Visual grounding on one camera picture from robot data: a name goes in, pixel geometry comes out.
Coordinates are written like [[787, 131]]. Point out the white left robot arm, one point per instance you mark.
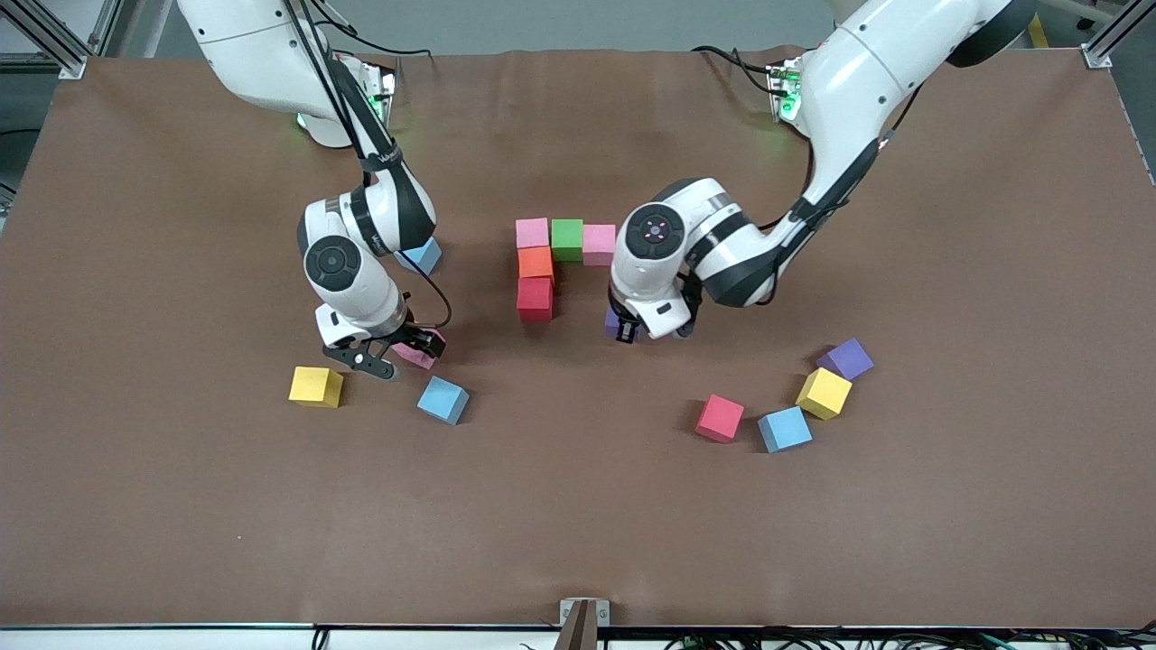
[[849, 81]]

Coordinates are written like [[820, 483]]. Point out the metal bracket at table edge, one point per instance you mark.
[[566, 607]]

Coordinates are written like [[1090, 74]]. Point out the pink foam block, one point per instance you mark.
[[415, 357], [599, 244], [533, 233]]

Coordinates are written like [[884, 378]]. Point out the orange foam block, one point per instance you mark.
[[536, 262]]

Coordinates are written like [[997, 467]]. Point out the blue foam block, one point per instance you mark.
[[426, 257], [442, 399], [784, 429]]

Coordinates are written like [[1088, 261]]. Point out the purple foam block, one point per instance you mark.
[[611, 320], [845, 358]]

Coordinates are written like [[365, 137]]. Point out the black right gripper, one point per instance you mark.
[[416, 337]]

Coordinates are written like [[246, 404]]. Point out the brown table mat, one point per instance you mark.
[[578, 506]]

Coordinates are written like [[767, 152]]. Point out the aluminium frame post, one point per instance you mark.
[[54, 45], [1106, 41]]

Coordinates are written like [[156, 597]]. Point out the green foam block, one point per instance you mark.
[[567, 239]]

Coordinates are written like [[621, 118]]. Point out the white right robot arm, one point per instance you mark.
[[361, 271]]

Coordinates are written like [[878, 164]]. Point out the yellow foam block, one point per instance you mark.
[[315, 386], [824, 393]]

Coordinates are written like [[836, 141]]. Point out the red foam block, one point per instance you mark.
[[535, 299], [720, 418]]

